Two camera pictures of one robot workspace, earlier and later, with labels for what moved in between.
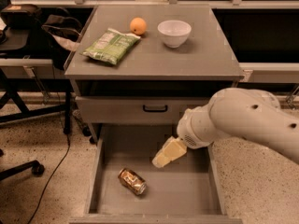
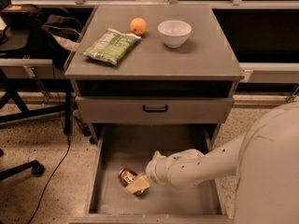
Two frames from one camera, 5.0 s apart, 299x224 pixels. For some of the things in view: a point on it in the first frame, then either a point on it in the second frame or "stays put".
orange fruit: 137,25 stays put
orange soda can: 135,183 stays put
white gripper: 191,131 to 154,169
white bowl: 174,33 stays put
